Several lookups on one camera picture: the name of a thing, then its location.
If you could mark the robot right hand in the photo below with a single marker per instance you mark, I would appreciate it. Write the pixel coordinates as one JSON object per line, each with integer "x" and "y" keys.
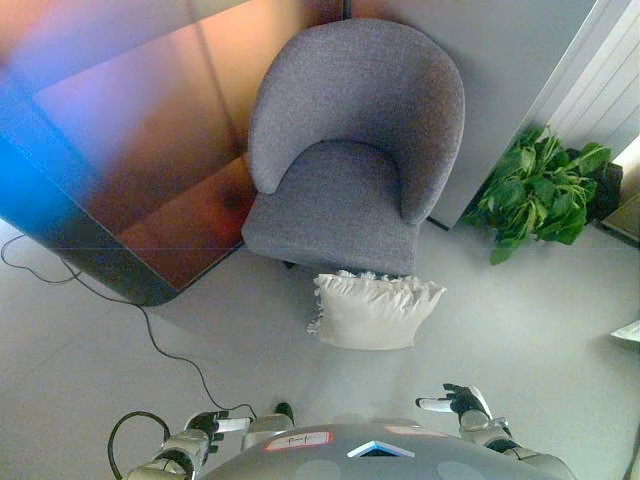
{"x": 457, "y": 397}

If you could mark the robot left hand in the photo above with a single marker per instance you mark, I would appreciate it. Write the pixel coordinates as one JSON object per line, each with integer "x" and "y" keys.
{"x": 212, "y": 425}

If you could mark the white fringed pillow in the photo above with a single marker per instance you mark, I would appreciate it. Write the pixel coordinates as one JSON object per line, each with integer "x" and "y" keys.
{"x": 372, "y": 315}

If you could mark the silver robot leg black foot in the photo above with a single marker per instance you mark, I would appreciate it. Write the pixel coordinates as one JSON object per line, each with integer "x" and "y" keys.
{"x": 270, "y": 425}

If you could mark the grey robot torso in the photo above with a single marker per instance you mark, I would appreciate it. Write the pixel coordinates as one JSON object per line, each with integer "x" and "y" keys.
{"x": 385, "y": 452}

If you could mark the green leafy potted plant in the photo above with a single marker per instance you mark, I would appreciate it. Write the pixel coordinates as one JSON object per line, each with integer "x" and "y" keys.
{"x": 537, "y": 192}

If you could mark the grey fabric tub armchair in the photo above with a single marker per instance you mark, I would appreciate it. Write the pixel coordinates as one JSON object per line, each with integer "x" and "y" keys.
{"x": 350, "y": 200}

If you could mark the brown wooden cabinet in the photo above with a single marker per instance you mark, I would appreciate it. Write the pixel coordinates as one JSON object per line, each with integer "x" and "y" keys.
{"x": 135, "y": 140}

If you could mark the white radiator panel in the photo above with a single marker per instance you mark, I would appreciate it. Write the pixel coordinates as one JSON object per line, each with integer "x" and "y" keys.
{"x": 597, "y": 80}

